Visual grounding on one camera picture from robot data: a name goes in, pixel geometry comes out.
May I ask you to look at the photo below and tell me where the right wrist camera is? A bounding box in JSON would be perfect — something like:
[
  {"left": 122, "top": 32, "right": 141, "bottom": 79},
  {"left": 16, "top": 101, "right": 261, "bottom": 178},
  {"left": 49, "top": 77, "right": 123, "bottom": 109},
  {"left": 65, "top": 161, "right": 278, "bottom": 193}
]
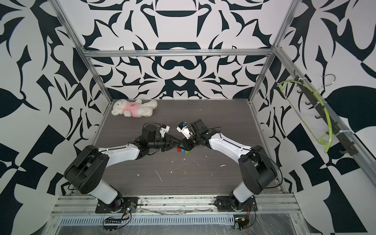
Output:
[{"left": 176, "top": 122, "right": 193, "bottom": 140}]

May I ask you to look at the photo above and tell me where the white teddy bear pink shirt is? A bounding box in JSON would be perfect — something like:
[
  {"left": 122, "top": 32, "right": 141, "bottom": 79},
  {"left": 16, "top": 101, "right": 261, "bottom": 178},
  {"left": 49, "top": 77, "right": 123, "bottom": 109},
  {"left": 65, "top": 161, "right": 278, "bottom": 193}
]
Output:
[{"left": 111, "top": 99, "right": 158, "bottom": 118}]

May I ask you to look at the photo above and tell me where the black connector box left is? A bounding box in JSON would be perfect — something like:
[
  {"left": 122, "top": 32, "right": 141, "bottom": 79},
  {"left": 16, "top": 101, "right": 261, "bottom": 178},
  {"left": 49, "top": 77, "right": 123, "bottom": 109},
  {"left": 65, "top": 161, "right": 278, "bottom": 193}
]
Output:
[{"left": 102, "top": 217, "right": 123, "bottom": 230}]

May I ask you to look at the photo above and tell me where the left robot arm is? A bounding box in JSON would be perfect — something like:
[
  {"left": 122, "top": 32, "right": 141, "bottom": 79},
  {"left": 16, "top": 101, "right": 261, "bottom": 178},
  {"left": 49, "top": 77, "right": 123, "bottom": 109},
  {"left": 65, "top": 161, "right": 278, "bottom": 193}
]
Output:
[{"left": 64, "top": 124, "right": 182, "bottom": 211}]

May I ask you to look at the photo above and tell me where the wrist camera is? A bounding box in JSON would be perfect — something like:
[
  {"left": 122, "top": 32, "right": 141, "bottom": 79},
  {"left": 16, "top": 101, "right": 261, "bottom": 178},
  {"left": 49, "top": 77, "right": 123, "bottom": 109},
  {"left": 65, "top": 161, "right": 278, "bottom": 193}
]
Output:
[
  {"left": 159, "top": 124, "right": 170, "bottom": 138},
  {"left": 176, "top": 122, "right": 193, "bottom": 140}
]

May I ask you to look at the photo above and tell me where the black wall hook rack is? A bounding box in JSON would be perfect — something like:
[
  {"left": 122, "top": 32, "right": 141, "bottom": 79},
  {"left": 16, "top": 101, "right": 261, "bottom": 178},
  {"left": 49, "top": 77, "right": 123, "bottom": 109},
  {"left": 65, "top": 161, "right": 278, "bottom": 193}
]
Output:
[{"left": 293, "top": 71, "right": 359, "bottom": 156}]

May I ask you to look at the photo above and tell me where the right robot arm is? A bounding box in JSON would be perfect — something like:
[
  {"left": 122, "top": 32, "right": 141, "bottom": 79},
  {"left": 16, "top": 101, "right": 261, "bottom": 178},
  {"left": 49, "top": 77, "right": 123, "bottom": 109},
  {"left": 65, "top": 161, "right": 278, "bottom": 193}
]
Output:
[{"left": 177, "top": 119, "right": 278, "bottom": 205}]

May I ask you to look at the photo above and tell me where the green plastic hanger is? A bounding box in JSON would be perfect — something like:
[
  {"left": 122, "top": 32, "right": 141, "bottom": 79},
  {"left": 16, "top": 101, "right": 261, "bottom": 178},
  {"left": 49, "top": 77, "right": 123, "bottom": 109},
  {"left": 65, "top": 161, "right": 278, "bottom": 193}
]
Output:
[{"left": 277, "top": 80, "right": 334, "bottom": 153}]

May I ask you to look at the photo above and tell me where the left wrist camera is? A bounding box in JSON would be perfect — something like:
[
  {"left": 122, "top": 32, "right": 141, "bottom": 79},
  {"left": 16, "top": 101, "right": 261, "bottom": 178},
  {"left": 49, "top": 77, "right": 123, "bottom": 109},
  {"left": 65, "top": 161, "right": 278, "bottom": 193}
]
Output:
[{"left": 159, "top": 124, "right": 170, "bottom": 138}]

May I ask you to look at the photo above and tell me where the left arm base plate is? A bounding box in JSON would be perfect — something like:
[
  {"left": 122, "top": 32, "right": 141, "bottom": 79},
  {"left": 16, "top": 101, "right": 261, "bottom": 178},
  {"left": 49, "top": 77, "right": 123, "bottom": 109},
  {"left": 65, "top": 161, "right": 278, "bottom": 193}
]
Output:
[{"left": 95, "top": 197, "right": 139, "bottom": 213}]

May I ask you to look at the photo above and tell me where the black connector box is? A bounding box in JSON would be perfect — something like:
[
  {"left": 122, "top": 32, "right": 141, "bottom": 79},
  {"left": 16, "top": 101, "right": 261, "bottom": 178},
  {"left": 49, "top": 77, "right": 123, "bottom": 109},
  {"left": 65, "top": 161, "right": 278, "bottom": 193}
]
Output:
[
  {"left": 234, "top": 217, "right": 249, "bottom": 231},
  {"left": 102, "top": 217, "right": 123, "bottom": 230}
]

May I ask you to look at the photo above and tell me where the black connector box right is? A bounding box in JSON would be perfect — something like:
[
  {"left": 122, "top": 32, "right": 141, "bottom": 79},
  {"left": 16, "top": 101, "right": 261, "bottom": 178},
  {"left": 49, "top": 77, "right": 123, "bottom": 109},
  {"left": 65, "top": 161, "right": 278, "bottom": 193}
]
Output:
[{"left": 234, "top": 217, "right": 249, "bottom": 231}]

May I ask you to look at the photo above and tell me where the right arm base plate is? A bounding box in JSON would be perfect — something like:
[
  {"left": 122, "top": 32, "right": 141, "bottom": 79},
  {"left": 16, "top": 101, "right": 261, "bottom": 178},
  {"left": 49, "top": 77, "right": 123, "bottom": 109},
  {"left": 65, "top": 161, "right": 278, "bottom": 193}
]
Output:
[{"left": 214, "top": 196, "right": 258, "bottom": 212}]

